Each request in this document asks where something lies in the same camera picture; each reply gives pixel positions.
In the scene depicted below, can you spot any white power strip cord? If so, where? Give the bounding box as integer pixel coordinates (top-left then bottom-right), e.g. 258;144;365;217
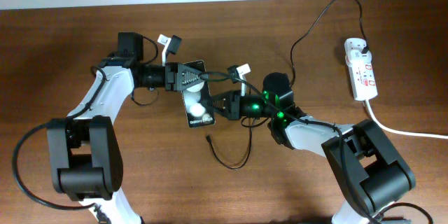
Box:
362;99;448;140

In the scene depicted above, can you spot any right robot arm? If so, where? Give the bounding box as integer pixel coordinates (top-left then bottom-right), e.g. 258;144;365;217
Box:
200;71;416;223

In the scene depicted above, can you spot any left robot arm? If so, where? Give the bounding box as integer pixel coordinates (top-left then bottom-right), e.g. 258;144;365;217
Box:
46;32;202;223

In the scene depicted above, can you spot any white USB charger plug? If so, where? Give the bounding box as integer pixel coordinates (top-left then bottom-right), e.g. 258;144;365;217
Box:
344;38;372;63

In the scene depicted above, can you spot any white power strip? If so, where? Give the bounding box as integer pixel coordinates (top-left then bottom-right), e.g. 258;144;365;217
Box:
346;49;378;102

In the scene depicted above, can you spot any black Samsung Galaxy smartphone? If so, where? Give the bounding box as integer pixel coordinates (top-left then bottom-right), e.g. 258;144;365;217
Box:
181;60;215;128

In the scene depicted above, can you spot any black USB charging cable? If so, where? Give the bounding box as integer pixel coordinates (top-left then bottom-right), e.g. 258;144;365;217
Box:
205;0;370;171

